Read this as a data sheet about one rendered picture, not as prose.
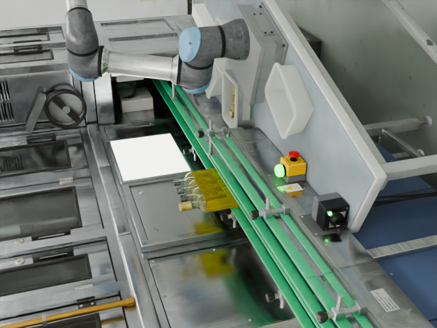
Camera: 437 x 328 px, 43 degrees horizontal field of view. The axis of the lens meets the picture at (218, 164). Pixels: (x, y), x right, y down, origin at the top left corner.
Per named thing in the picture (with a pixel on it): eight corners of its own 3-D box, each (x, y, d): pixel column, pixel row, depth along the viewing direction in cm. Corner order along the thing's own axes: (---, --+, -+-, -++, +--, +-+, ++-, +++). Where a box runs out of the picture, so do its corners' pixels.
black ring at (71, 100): (88, 122, 296) (47, 127, 290) (84, 85, 285) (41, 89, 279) (89, 125, 292) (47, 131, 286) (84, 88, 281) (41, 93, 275)
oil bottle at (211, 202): (247, 197, 215) (195, 206, 209) (248, 185, 212) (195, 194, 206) (252, 205, 211) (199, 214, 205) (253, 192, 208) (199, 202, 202)
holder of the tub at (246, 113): (240, 125, 251) (224, 127, 249) (242, 68, 238) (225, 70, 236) (253, 142, 237) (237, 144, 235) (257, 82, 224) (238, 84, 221)
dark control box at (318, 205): (334, 212, 175) (311, 217, 173) (337, 191, 171) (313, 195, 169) (348, 227, 168) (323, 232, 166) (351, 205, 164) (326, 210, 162)
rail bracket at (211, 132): (225, 151, 233) (197, 155, 230) (225, 115, 225) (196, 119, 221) (227, 155, 231) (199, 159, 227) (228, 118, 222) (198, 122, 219)
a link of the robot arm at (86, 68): (214, 69, 199) (62, 52, 195) (209, 97, 211) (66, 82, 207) (215, 47, 207) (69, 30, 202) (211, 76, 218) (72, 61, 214)
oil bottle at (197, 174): (233, 176, 230) (183, 183, 224) (233, 164, 227) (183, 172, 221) (237, 182, 225) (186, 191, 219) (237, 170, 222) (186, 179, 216)
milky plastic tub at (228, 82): (239, 115, 249) (221, 117, 246) (240, 68, 238) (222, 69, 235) (253, 131, 234) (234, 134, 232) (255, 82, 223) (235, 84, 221)
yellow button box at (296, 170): (297, 170, 198) (278, 174, 195) (299, 152, 194) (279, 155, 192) (306, 180, 192) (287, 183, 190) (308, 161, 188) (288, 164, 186)
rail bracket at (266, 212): (287, 208, 180) (248, 215, 176) (288, 189, 176) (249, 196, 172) (291, 215, 176) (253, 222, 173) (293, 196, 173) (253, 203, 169)
